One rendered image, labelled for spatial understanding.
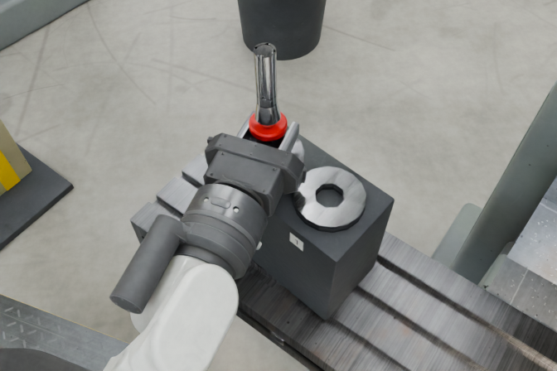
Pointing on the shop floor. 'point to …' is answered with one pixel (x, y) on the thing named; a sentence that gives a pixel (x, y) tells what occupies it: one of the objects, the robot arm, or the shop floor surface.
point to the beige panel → (24, 188)
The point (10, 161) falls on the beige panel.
